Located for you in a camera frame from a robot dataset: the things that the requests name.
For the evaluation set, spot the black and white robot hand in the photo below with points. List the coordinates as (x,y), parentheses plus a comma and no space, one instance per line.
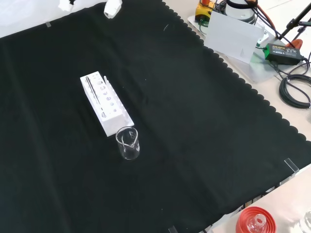
(112,8)

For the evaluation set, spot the clear glass rod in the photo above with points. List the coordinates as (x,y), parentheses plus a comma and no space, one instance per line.
(92,89)

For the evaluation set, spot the white test tube rack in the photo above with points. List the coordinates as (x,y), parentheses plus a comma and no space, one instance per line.
(111,123)

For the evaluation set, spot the clear acrylic cloth clip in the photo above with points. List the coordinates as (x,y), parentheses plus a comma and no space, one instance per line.
(48,24)
(172,230)
(291,166)

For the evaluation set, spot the yellow stop button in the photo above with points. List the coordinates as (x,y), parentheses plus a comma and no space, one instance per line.
(202,11)

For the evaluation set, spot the pale board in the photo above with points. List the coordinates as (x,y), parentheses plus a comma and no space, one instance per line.
(230,36)

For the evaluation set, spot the black bench cloth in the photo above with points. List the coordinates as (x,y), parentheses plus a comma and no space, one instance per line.
(194,121)

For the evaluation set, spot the clear glass beaker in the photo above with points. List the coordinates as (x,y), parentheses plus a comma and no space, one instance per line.
(128,153)

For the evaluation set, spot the black power adapter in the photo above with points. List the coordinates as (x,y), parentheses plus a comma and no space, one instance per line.
(281,54)

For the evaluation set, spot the black tripod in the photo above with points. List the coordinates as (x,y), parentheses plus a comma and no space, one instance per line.
(292,23)

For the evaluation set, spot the orange clamp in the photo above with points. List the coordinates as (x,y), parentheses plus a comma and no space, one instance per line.
(297,43)

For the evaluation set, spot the clear round-bottom flask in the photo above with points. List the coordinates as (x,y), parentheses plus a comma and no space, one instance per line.
(257,222)

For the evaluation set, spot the clear glass vessel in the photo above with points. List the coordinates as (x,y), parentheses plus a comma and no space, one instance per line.
(307,222)

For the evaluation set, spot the metal base plate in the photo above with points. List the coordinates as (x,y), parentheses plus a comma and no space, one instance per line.
(262,70)

